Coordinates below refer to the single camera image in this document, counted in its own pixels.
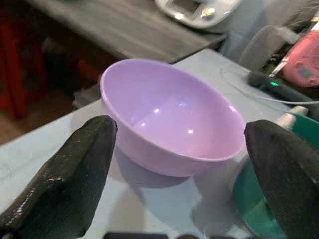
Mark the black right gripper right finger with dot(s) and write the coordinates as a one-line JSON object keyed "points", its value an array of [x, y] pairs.
{"points": [[289, 179]]}

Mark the grey bench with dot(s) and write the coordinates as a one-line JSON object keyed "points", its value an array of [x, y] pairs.
{"points": [[119, 30]]}

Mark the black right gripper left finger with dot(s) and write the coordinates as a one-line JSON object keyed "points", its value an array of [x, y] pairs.
{"points": [[64, 179]]}

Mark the green plastic bowl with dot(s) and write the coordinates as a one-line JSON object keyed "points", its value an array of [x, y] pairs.
{"points": [[251, 196]]}

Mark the purple plastic bowl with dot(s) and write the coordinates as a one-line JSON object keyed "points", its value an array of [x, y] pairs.
{"points": [[172, 117]]}

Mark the black device with green light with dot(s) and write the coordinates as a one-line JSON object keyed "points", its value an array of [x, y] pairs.
{"points": [[274, 85]]}

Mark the white kitchen appliance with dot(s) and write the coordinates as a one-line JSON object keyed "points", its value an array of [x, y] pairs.
{"points": [[197, 11]]}

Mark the pink box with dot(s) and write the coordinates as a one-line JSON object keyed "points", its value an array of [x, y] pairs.
{"points": [[302, 62]]}

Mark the clear plastic container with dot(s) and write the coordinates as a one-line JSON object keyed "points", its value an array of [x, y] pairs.
{"points": [[268, 44]]}

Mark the red stool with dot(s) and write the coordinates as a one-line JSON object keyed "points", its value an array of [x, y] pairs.
{"points": [[15, 69]]}

